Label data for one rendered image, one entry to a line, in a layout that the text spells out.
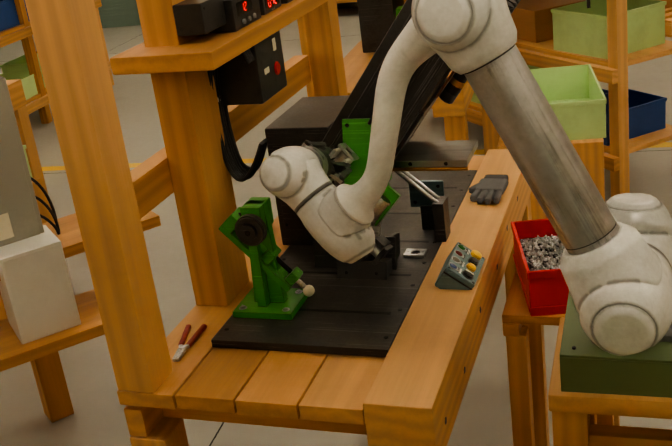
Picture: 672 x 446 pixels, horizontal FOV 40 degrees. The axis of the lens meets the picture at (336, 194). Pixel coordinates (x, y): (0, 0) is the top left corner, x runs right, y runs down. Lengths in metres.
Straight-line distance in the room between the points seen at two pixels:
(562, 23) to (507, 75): 3.57
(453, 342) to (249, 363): 0.45
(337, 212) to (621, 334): 0.62
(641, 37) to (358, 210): 3.37
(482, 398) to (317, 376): 1.54
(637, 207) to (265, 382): 0.83
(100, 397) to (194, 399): 1.88
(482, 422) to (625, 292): 1.76
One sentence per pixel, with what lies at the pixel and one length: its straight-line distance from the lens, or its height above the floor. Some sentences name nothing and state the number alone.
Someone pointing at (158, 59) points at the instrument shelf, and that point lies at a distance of 2.07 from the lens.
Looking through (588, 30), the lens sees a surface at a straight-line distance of 5.03.
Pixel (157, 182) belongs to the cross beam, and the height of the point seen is 1.24.
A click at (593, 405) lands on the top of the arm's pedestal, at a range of 1.94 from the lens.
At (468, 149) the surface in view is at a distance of 2.47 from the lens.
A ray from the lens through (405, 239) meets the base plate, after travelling 2.53.
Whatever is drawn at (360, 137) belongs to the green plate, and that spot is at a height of 1.23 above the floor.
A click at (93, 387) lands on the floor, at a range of 3.96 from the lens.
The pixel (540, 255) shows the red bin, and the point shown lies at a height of 0.89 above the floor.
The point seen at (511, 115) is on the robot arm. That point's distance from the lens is 1.61.
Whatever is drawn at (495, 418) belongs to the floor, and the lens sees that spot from 3.37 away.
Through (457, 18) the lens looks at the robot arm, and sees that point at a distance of 1.52.
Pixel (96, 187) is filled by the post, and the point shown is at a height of 1.35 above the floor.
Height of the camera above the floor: 1.92
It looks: 21 degrees down
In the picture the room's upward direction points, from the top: 8 degrees counter-clockwise
